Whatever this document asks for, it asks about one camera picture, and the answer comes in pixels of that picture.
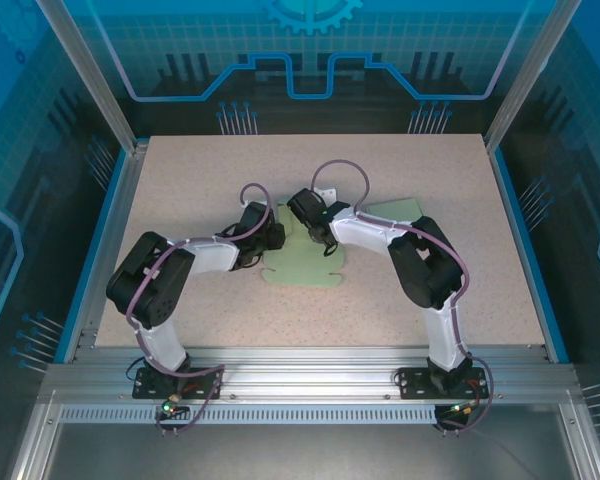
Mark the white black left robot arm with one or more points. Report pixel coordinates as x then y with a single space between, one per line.
150 285

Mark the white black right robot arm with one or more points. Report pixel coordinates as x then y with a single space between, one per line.
425 265

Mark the blue table side trim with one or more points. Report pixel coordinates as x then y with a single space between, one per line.
95 250
513 210

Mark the small connector with green light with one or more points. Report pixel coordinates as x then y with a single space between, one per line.
169 406
462 410

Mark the grey metal lower tray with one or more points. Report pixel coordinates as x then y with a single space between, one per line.
305 450

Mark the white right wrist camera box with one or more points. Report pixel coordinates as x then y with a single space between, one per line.
327 192

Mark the aluminium frame rail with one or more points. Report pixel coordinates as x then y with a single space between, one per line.
305 375

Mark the aluminium side rail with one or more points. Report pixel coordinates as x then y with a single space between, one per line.
122 200

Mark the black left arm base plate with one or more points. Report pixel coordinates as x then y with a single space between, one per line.
150 385

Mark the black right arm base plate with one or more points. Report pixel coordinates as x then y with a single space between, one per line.
415 382

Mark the aluminium enclosure post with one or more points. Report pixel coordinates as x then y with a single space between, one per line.
102 85
522 85

